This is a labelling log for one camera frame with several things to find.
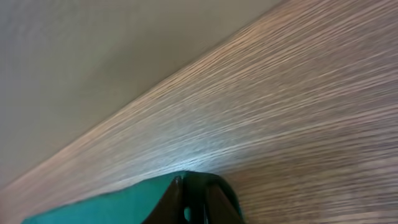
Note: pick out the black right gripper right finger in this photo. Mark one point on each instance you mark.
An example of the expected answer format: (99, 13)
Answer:
(222, 205)

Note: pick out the green cloth garment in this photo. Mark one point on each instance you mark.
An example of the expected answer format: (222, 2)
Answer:
(135, 203)

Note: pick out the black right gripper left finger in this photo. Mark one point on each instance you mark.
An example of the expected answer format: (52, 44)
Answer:
(170, 208)

